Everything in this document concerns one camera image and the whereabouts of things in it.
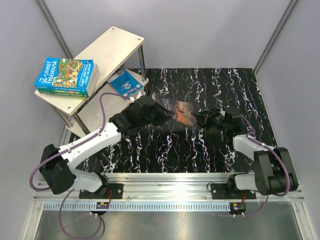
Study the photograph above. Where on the dark green 104-storey treehouse book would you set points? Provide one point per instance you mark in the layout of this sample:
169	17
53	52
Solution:
63	93

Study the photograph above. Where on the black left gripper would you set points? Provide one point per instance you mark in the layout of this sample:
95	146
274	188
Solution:
163	115

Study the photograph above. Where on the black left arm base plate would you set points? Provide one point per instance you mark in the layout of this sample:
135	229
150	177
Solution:
113	190

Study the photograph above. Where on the dark tale of two cities book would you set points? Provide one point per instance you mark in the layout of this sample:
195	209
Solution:
182	110

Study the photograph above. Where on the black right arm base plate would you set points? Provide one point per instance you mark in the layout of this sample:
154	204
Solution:
221	191

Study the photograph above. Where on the blue 26-storey treehouse book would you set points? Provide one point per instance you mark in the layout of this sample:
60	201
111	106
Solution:
68	75

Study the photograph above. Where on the white two-tier shelf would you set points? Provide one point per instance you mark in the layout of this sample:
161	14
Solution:
110	51

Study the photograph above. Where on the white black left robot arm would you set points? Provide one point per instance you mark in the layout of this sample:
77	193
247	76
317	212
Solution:
59	164

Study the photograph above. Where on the blue paperback book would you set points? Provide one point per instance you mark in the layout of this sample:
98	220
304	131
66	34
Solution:
124	83

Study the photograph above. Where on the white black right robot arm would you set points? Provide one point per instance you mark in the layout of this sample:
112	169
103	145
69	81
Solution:
273	170

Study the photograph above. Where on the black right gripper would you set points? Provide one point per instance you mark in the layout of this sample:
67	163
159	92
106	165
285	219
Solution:
204	117

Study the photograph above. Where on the aluminium rail frame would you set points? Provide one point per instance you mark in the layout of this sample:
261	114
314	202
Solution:
169	206

